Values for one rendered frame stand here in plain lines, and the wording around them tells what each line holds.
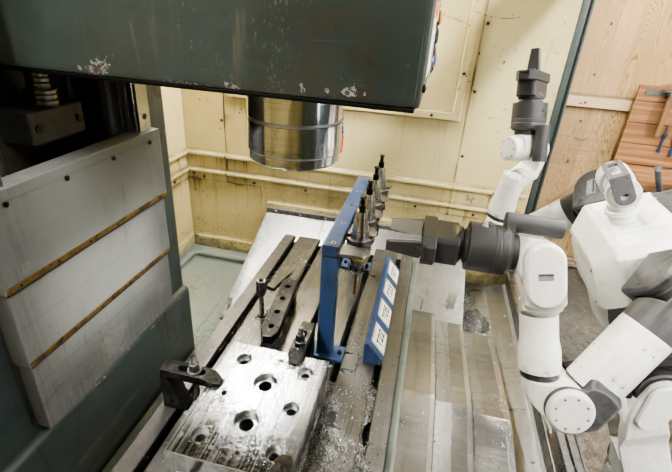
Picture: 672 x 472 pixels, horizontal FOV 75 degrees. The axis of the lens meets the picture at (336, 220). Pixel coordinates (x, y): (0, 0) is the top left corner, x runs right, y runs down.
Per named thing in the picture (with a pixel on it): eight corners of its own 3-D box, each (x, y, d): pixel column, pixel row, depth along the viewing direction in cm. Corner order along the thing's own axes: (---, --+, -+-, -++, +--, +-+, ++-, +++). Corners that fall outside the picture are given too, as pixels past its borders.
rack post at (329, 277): (345, 349, 115) (354, 252, 102) (341, 364, 110) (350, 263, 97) (309, 342, 116) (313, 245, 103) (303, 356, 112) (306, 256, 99)
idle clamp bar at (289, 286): (298, 297, 134) (299, 280, 131) (276, 357, 111) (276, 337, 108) (282, 295, 135) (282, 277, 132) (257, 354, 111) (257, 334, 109)
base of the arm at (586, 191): (591, 214, 123) (633, 192, 117) (607, 248, 114) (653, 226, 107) (561, 185, 117) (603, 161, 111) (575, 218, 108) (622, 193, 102)
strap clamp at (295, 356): (313, 356, 112) (316, 309, 105) (298, 396, 100) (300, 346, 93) (301, 354, 112) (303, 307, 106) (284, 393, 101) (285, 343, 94)
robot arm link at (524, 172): (537, 134, 122) (520, 177, 128) (512, 132, 119) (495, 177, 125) (554, 142, 117) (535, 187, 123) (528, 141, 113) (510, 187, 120)
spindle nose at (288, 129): (273, 139, 85) (273, 75, 80) (351, 151, 81) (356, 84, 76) (230, 162, 72) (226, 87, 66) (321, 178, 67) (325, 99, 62)
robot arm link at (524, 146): (529, 120, 123) (524, 160, 125) (498, 117, 119) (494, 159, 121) (562, 118, 113) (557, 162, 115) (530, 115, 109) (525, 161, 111)
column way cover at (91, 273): (180, 299, 129) (160, 128, 107) (52, 435, 87) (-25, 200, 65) (165, 296, 130) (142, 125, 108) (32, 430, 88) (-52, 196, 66)
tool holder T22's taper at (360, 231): (351, 231, 105) (353, 205, 102) (369, 233, 105) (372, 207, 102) (349, 239, 101) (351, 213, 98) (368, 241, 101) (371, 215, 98)
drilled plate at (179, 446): (327, 377, 100) (328, 361, 98) (287, 501, 75) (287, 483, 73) (234, 357, 104) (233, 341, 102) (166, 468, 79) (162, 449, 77)
